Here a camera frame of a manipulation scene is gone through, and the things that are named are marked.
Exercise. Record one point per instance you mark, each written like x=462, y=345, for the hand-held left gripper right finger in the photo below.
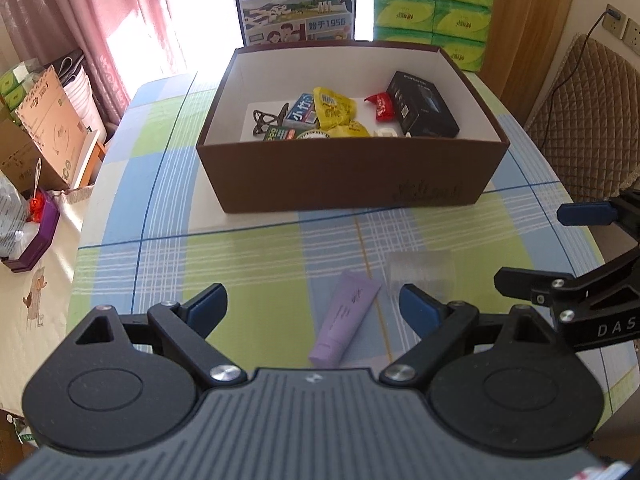
x=415, y=305

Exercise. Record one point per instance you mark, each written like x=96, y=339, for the red snack packet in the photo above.
x=384, y=107

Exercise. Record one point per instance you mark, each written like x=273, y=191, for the brown quilted chair cushion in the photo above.
x=590, y=125

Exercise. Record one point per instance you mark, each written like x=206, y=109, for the wall socket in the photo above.
x=631, y=35
x=615, y=25

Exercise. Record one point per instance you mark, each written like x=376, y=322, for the blue milk carton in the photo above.
x=290, y=0

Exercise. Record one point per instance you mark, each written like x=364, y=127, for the purple tray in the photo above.
x=45, y=220

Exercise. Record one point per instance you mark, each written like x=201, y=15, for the green yellow cartoon carton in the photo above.
x=280, y=134

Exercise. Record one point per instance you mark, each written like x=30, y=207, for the white paper bags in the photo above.
x=82, y=95

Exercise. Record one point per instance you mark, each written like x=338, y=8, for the punched tan cardboard box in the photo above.
x=47, y=120

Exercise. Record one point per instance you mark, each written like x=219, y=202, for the brown cardboard box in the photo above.
x=325, y=180

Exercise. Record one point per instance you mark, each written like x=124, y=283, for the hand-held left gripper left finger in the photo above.
x=207, y=302

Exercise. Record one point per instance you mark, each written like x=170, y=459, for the small blue box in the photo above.
x=302, y=110

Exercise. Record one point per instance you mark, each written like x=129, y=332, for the yellow snack packet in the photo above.
x=352, y=129
x=332, y=107

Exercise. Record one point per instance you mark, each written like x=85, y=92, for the cream cartoon print cloth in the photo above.
x=40, y=320

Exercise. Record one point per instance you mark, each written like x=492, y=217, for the clear plastic bag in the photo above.
x=12, y=215

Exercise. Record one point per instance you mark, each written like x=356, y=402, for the green tissue box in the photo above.
x=15, y=85

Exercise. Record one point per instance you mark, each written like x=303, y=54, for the purple cream tube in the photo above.
x=345, y=315

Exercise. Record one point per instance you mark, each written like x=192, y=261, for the stack of green tissue packs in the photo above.
x=430, y=10

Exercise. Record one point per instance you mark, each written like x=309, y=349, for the wooden door panel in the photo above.
x=530, y=35

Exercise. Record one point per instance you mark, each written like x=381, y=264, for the black product box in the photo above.
x=420, y=105

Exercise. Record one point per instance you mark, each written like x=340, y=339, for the pink curtain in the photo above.
x=75, y=0

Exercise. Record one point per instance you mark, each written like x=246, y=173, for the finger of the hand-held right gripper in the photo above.
x=530, y=282
x=585, y=213

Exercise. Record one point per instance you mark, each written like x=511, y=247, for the plaid cloth covered desktop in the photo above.
x=250, y=260

